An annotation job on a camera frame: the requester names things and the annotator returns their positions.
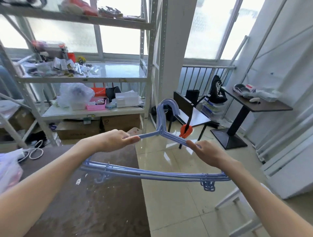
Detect person's right hand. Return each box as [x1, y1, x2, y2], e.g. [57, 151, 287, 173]
[186, 140, 237, 172]

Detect person's left hand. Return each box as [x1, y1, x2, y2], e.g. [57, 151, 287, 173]
[97, 129, 141, 153]

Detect bunch of blue clothes hangers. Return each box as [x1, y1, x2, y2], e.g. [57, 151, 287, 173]
[80, 98, 231, 192]

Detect person's left forearm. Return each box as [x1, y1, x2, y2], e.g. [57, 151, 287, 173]
[0, 139, 103, 237]

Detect person's right forearm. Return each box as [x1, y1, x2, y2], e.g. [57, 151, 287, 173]
[221, 159, 313, 237]

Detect beige board with hole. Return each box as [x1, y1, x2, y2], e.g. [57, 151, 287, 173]
[127, 127, 142, 138]

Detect orange spring clamp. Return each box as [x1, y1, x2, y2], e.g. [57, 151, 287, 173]
[179, 124, 194, 139]

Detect dark wooden chair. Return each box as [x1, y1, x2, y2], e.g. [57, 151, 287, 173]
[167, 91, 219, 149]

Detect black round floor object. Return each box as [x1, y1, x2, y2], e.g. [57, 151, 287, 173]
[151, 106, 174, 123]

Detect white plastic storage box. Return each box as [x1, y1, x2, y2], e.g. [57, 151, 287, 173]
[115, 91, 140, 108]

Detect clear blue-printed plastic bag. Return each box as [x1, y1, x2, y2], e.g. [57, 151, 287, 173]
[201, 97, 226, 120]

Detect pink plastic basket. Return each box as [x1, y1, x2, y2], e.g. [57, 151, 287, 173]
[86, 97, 107, 112]

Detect black paper bag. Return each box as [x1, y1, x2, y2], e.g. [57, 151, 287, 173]
[186, 90, 200, 106]

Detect black fabric pouch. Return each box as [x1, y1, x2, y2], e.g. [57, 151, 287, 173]
[106, 86, 122, 103]

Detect large cardboard box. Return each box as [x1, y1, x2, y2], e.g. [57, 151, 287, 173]
[56, 119, 101, 140]

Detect orange plastic basket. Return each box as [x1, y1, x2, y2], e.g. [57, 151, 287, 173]
[91, 83, 107, 97]

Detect black and white bag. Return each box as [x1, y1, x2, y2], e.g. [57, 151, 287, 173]
[208, 75, 228, 104]

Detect metal window railing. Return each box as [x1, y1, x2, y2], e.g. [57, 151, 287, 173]
[181, 64, 237, 96]

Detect grey metal shelf rack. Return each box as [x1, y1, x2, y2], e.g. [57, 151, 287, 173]
[0, 0, 170, 148]

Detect clear crumpled plastic bag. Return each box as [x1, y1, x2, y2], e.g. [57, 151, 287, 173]
[58, 83, 95, 108]

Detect white and grey headset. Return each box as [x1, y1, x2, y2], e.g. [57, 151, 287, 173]
[233, 84, 256, 96]

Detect crumpled white plastic bag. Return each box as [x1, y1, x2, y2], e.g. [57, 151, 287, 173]
[254, 89, 282, 103]

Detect stack of white panels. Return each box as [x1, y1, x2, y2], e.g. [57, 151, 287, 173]
[254, 98, 313, 200]

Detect pile of small packets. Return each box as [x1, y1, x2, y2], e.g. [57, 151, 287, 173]
[23, 40, 101, 78]

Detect worn cardboard box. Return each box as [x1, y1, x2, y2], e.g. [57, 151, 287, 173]
[8, 107, 35, 131]

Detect white and pink plastic bag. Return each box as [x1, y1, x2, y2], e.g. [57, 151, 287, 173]
[0, 148, 24, 194]

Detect red plastic bag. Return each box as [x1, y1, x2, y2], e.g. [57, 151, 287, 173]
[61, 0, 99, 17]

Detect dark pedestal table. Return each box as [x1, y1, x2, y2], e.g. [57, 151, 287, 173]
[210, 86, 293, 150]

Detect white frame stool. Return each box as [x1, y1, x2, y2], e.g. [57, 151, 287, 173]
[215, 183, 274, 237]

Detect white handled scissors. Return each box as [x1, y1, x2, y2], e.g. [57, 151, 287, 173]
[18, 140, 44, 163]

